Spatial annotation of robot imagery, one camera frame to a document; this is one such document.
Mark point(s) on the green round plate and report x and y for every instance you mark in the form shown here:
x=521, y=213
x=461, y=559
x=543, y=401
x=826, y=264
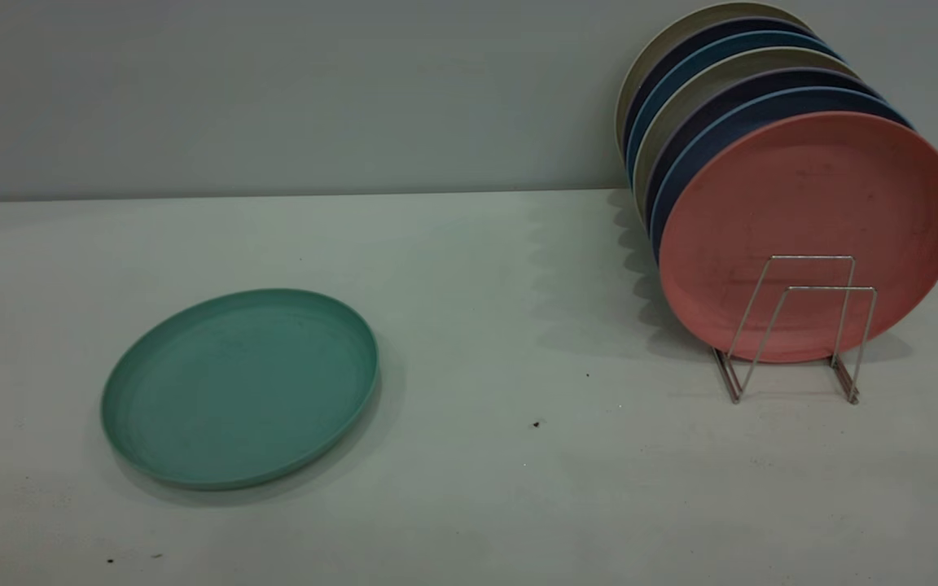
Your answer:
x=241, y=391

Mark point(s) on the navy blue round plate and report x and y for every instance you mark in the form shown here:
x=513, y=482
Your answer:
x=729, y=120

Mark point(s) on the dark purple round plate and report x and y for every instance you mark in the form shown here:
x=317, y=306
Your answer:
x=729, y=29
x=729, y=91

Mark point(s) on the beige round plate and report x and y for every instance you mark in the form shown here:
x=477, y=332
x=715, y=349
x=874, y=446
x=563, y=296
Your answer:
x=721, y=11
x=729, y=68

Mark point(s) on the pink round plate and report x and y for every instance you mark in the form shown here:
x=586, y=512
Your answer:
x=811, y=195

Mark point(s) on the teal blue round plate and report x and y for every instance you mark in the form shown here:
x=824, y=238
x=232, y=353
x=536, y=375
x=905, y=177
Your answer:
x=729, y=47

